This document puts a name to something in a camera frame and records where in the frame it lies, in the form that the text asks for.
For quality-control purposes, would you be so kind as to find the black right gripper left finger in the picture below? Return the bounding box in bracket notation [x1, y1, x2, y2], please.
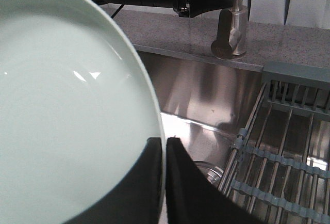
[66, 137, 162, 223]

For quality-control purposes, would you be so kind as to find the stainless steel sink basin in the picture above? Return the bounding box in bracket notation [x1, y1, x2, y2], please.
[140, 52, 264, 172]

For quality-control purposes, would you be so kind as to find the stainless steel faucet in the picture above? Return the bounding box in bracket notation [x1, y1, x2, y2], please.
[211, 0, 248, 59]

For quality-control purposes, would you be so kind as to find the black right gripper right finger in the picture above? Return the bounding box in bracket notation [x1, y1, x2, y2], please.
[166, 138, 262, 223]

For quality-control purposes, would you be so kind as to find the grey roll-up drying rack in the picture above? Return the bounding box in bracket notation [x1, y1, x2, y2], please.
[218, 62, 329, 223]

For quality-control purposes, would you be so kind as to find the light green round plate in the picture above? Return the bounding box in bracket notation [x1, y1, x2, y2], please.
[1, 0, 166, 223]

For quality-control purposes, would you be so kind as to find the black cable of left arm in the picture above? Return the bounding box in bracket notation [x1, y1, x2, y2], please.
[110, 4, 124, 19]

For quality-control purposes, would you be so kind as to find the sink drain strainer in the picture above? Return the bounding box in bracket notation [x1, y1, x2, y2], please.
[194, 161, 223, 187]

